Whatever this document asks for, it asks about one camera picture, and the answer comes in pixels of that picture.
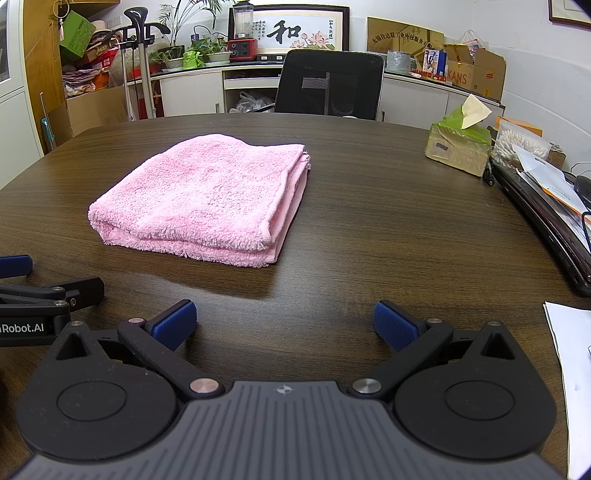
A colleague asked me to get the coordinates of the framed calligraphy picture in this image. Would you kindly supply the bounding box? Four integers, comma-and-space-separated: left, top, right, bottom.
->
228, 4, 351, 55

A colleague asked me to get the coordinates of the small potted plant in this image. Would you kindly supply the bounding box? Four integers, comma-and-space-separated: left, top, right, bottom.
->
196, 37, 232, 64
148, 45, 186, 71

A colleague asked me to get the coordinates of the orange envelope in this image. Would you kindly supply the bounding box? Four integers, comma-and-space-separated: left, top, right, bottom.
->
496, 115, 544, 138

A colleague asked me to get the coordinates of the large brown cardboard box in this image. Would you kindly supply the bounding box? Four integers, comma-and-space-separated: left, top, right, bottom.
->
47, 84, 130, 140

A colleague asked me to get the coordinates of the green tissue box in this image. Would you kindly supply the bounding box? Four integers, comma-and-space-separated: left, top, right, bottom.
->
425, 93, 492, 177

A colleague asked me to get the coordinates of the white plastic bag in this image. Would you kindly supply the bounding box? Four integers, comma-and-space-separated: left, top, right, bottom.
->
235, 91, 276, 114

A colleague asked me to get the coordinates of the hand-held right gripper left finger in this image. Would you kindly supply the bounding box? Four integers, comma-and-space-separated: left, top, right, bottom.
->
54, 299, 226, 401

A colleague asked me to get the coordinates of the black computer mouse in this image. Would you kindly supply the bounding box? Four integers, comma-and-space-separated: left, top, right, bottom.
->
573, 172, 591, 206

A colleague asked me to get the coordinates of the hanging ring ornament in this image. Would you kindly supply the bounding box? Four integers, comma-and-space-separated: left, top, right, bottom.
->
54, 0, 71, 41

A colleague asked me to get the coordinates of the white paper sheet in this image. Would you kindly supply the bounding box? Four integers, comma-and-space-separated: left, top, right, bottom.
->
543, 301, 591, 480

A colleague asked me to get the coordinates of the grey cabinet with glass doors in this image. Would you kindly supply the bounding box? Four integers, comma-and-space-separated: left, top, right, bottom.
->
0, 0, 46, 190

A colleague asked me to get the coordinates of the pink towel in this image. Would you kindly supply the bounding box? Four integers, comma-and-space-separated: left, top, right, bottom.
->
88, 134, 311, 269

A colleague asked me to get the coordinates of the red blender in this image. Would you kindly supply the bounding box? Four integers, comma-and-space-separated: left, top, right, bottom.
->
228, 1, 258, 63

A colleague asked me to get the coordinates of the white counter cabinet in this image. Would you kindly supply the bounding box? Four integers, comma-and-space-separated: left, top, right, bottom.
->
159, 62, 506, 126

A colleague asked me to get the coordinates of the pile of papers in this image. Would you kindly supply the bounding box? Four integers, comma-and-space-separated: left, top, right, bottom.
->
512, 145, 591, 252

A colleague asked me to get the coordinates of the green handled stick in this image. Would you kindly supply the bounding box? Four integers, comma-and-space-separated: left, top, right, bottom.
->
39, 91, 57, 155

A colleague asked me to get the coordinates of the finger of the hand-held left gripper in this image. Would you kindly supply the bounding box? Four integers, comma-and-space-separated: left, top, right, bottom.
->
0, 255, 34, 279
0, 277, 105, 319

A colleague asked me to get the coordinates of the pile of colourful packages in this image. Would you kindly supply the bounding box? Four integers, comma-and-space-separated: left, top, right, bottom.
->
61, 21, 122, 99

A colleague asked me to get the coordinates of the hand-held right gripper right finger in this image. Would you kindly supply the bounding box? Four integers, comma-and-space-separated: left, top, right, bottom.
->
347, 299, 519, 401

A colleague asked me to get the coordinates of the black office chair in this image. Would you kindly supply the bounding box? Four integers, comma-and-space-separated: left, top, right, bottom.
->
274, 49, 385, 121

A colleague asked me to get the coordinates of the green cardboard box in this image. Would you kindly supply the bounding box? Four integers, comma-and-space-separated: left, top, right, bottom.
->
61, 10, 97, 60

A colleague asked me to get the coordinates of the blue and white small box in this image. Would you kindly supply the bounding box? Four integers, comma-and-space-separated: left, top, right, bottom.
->
422, 48, 448, 75

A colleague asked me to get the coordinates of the clear plastic bag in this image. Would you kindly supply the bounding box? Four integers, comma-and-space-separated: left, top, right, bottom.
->
455, 29, 489, 51

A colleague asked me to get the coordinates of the cardboard box with orange print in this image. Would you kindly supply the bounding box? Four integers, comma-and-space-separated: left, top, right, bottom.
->
442, 44, 507, 103

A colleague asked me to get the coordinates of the dark framed picture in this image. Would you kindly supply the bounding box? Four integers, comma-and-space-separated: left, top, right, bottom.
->
548, 0, 591, 25

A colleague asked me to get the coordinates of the bag of cotton swabs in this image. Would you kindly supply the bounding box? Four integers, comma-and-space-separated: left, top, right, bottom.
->
491, 121, 553, 169

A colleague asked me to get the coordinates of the tall potted palm plant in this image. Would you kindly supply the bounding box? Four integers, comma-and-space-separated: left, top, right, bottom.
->
159, 0, 232, 51

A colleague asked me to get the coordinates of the gold wall plaque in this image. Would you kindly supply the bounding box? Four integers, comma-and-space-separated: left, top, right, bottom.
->
367, 17, 445, 55

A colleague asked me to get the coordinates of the wooden shelf unit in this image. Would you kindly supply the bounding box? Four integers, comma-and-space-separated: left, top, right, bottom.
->
21, 0, 122, 139

